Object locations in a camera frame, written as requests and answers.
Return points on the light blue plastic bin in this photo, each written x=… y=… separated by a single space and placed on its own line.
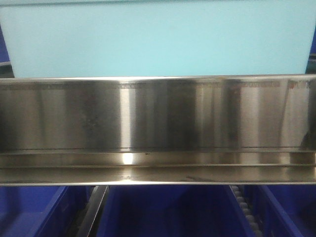
x=98 y=38

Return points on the blue bin lower middle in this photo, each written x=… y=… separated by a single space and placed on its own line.
x=173 y=211

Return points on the white roller track right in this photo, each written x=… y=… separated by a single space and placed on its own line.
x=246 y=210

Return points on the steel lane divider left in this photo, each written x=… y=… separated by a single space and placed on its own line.
x=94 y=208

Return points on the blue bin lower right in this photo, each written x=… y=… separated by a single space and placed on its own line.
x=283 y=210

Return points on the blue bin lower left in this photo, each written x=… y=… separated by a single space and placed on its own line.
x=43 y=211

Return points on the stainless steel left shelf rail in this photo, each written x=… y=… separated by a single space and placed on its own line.
x=257 y=129

